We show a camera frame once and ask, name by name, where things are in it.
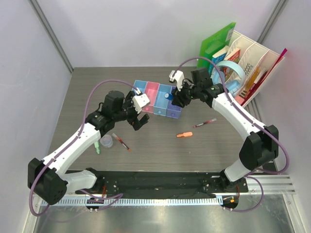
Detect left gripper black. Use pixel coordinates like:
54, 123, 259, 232
113, 91, 148, 130

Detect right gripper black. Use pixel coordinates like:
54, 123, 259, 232
172, 79, 201, 108

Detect light blue bin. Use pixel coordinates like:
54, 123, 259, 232
154, 84, 172, 116
134, 80, 147, 94

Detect pink plastic bin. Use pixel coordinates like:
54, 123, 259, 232
143, 82, 160, 113

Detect blue small object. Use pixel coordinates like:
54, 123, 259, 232
165, 93, 173, 100

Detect purple plastic bin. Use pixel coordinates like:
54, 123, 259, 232
166, 86, 181, 119

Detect light blue front bin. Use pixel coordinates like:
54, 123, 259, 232
134, 80, 147, 94

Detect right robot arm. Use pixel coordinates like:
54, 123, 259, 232
169, 68, 278, 192

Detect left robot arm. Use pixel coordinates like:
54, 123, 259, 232
28, 91, 150, 205

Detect blue headphones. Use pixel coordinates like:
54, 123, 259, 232
211, 61, 246, 97

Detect blue spine book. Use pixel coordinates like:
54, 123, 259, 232
212, 46, 230, 64

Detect clear paperclip jar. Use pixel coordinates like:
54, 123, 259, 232
100, 134, 113, 149

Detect pink eraser block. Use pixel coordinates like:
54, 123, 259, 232
235, 96, 245, 106

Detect green plastic folder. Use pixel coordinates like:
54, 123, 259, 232
199, 22, 236, 60

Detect green mini highlighter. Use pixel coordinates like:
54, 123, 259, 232
94, 141, 101, 154

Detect red cover book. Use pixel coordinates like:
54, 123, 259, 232
223, 48, 241, 81

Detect yellow booklet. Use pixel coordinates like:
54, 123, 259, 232
245, 67, 260, 92

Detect red transparent folder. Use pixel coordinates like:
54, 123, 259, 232
241, 48, 287, 107

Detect white desk file organizer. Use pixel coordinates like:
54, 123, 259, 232
208, 30, 285, 109

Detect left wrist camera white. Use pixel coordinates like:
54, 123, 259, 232
132, 94, 150, 114

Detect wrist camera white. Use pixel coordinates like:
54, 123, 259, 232
169, 70, 184, 91
132, 94, 150, 114

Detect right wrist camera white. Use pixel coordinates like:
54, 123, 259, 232
169, 70, 184, 91

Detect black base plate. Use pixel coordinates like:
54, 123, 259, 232
85, 171, 248, 200

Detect white slotted cable duct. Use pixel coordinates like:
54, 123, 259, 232
53, 195, 223, 207

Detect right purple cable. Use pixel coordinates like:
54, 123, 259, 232
178, 57, 290, 213

